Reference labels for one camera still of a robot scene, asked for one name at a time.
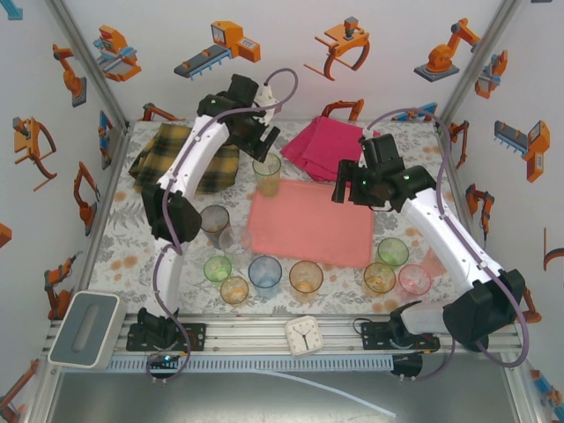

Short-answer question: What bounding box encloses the tall yellow-green plastic glass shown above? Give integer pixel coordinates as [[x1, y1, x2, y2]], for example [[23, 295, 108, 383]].
[[251, 152, 282, 198]]

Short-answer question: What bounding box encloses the olive green plastic glass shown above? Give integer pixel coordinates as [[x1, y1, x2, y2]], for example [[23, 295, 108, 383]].
[[376, 237, 410, 269]]

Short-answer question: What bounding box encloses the smoky grey plastic glass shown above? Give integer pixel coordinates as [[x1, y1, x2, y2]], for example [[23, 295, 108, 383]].
[[198, 204, 232, 250]]

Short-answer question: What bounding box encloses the clear plastic glass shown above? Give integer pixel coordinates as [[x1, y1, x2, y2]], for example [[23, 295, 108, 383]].
[[219, 225, 253, 268]]

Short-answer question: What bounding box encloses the amber plastic glass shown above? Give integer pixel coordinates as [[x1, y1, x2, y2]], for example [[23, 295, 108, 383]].
[[288, 260, 325, 304]]

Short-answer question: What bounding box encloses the pink plastic glass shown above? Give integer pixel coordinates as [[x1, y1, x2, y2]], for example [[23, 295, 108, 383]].
[[397, 263, 433, 297]]

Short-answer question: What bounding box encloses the blue plastic glass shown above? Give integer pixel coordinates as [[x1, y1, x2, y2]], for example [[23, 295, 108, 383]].
[[247, 256, 283, 301]]

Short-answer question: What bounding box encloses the small orange plastic glass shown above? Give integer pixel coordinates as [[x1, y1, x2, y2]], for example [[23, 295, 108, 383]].
[[219, 276, 250, 307]]

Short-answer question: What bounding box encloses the pink plastic tray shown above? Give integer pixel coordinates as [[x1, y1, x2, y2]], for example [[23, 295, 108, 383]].
[[245, 178, 375, 269]]

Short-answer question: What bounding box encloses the magenta folded cloth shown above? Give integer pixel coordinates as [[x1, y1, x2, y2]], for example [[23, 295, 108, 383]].
[[280, 115, 382, 182]]

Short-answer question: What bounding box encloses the yellow black plaid shirt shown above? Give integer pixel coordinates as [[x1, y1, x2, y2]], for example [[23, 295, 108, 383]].
[[128, 122, 241, 196]]

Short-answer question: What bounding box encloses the floral table cover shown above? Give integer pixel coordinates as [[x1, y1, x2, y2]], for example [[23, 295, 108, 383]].
[[90, 119, 499, 316]]

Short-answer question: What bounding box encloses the small green plastic glass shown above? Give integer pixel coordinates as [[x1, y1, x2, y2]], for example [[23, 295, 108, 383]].
[[203, 255, 234, 284]]

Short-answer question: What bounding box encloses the white square alarm clock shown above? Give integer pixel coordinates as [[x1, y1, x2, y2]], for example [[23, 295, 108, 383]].
[[284, 315, 326, 357]]

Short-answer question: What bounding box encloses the small green-lit electronics board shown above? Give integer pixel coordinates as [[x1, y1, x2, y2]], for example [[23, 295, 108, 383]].
[[147, 352, 182, 375]]

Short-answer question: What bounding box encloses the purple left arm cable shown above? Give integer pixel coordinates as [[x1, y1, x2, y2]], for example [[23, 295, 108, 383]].
[[147, 67, 300, 385]]

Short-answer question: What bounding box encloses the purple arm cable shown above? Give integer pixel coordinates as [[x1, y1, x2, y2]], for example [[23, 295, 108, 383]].
[[147, 67, 300, 385], [361, 108, 529, 382]]

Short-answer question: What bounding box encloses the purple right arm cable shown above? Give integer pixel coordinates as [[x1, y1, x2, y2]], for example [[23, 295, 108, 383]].
[[361, 108, 529, 382]]

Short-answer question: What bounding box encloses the aluminium frame post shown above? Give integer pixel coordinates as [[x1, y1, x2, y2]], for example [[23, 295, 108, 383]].
[[438, 0, 523, 129], [47, 0, 131, 133]]

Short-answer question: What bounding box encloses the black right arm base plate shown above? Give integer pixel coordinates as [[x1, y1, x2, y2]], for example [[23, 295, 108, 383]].
[[360, 321, 442, 353]]

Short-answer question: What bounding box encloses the aluminium front rail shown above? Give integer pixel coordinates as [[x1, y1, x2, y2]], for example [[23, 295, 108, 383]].
[[41, 313, 530, 358]]

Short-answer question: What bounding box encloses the black cable bracket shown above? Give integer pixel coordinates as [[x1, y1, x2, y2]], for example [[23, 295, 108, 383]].
[[390, 354, 424, 382]]

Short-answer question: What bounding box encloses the white slotted cable duct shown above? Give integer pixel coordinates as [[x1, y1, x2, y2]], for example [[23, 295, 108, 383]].
[[108, 355, 393, 372]]

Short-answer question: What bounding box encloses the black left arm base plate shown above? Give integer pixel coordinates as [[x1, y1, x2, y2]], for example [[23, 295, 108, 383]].
[[126, 307, 207, 353]]

